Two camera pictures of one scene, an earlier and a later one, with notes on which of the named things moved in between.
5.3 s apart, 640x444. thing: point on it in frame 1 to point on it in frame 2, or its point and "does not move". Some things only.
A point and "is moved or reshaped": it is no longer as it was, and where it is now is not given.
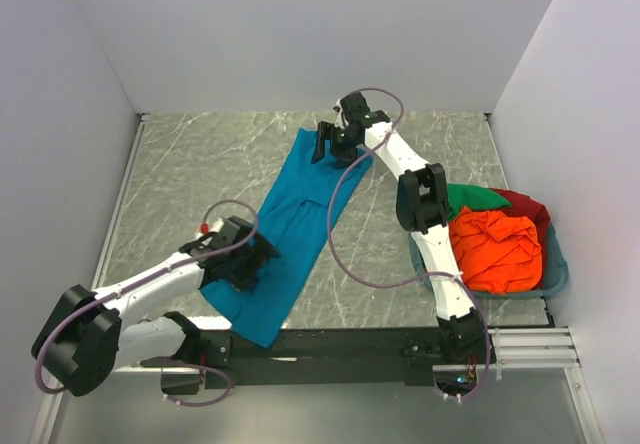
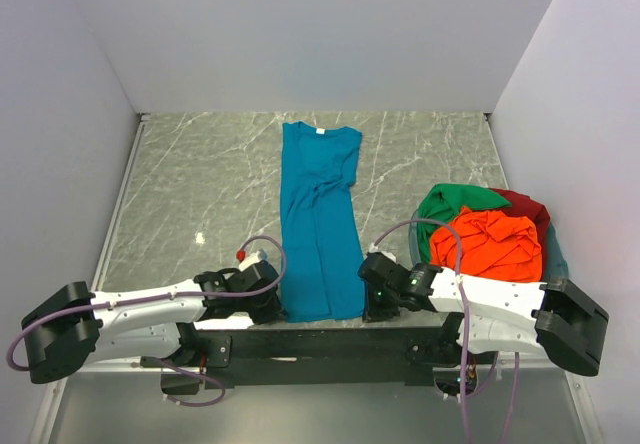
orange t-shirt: x=496 y=252 does not move
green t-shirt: x=472 y=197 does not move
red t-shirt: x=524 y=205 does not move
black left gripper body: x=246 y=263 to x=263 y=309
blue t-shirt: x=296 y=223 is moved or reshaped
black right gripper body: x=345 y=148 to x=381 y=305
